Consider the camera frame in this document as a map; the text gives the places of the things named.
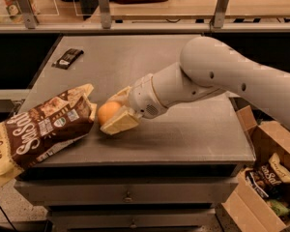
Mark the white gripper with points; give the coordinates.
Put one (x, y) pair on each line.
(142, 96)

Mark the orange fruit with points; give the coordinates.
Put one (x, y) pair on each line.
(107, 110)

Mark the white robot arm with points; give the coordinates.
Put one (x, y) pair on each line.
(207, 67)

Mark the black rxbar chocolate bar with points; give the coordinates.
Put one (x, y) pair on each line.
(67, 58)

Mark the brown sea salt chip bag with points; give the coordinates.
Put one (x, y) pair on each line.
(33, 136)

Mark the upper metal drawer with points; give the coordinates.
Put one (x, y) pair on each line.
(126, 191)

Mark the metal drawer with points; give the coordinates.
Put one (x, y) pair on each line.
(130, 219)
(126, 191)

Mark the lower metal drawer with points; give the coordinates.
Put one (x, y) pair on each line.
(130, 219)

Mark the chip bag in box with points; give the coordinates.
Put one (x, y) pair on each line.
(268, 178)

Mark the cardboard box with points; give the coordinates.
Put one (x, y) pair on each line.
(261, 200)

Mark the green snack bag in box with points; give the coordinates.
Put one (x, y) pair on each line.
(281, 209)

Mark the middle metal bracket post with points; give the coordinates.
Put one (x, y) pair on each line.
(106, 19)

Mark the metal bracket post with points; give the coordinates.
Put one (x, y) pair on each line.
(106, 19)
(27, 13)
(219, 14)

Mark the left metal bracket post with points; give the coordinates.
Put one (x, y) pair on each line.
(27, 13)

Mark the right metal bracket post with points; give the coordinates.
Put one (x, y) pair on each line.
(219, 14)

